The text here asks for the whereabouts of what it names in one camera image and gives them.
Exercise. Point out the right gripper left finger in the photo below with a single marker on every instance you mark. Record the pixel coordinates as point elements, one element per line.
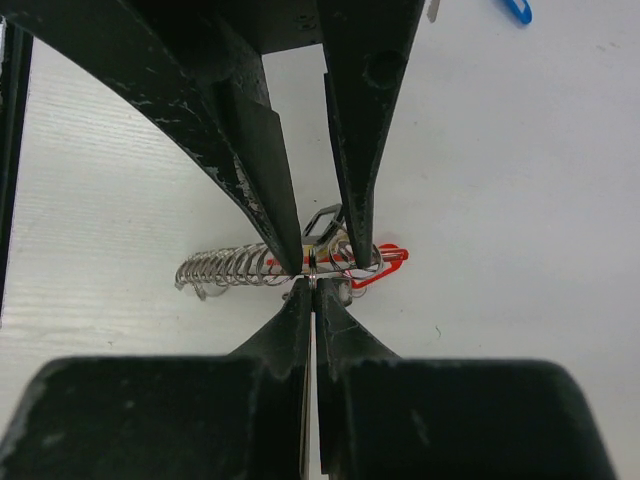
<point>243,415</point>

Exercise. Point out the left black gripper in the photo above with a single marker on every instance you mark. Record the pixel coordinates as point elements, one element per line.
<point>150,30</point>

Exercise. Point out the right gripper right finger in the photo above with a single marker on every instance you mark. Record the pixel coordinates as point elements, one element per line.
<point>385,417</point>

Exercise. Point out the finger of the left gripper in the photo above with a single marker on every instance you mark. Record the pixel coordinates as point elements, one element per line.
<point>366,45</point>

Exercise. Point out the silver chain keyring red tag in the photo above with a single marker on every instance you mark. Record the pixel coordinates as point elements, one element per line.
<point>210,273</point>

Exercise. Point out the key with yellow tag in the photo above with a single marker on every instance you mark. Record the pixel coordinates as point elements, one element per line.
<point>317,237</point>

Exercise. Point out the key with blue tag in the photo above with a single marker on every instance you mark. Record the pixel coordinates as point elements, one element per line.
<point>518,10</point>

